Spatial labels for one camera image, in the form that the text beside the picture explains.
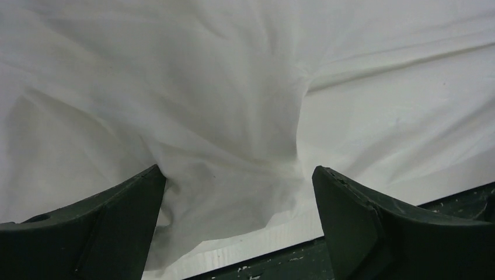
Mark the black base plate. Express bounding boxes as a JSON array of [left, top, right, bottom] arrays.
[[191, 183, 494, 280]]

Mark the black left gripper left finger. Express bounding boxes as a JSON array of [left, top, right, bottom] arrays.
[[1, 166, 166, 280]]

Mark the white t shirt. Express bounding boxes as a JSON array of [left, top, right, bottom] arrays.
[[1, 1, 494, 275]]

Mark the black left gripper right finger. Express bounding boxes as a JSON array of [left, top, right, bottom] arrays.
[[312, 166, 494, 279]]

